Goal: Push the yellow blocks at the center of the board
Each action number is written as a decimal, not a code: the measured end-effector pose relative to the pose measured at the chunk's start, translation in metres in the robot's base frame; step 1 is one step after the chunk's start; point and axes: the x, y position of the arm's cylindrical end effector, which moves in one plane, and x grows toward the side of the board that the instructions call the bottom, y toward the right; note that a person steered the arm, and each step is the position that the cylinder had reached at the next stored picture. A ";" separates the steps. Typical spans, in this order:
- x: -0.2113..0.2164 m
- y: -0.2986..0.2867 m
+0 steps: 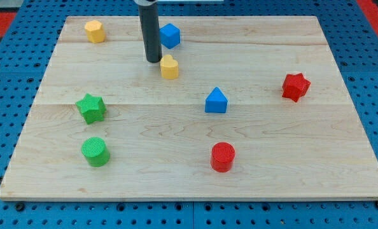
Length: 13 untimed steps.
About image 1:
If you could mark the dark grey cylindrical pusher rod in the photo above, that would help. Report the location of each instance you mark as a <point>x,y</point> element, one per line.
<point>148,14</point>

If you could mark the yellow heart block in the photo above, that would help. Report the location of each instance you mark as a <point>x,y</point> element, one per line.
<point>169,67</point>

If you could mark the light wooden board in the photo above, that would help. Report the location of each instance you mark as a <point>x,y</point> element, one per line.
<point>160,138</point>

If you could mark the blue cube block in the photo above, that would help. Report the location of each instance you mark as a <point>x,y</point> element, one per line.
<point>170,36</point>

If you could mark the yellow hexagon block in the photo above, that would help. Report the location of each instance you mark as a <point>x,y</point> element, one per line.
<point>95,31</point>

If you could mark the green star block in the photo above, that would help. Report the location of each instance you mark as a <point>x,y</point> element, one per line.
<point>91,108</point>

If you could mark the blue triangle block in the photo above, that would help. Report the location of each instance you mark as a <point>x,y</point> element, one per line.
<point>216,102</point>

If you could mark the green cylinder block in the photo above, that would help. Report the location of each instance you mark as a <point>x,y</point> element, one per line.
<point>95,151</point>

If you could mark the red cylinder block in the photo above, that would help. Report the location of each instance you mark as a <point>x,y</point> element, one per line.
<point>222,156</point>

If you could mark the red star block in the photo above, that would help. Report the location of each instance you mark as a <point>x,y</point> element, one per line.
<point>295,86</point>

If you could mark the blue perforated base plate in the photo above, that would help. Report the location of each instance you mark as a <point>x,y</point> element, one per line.
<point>28,45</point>

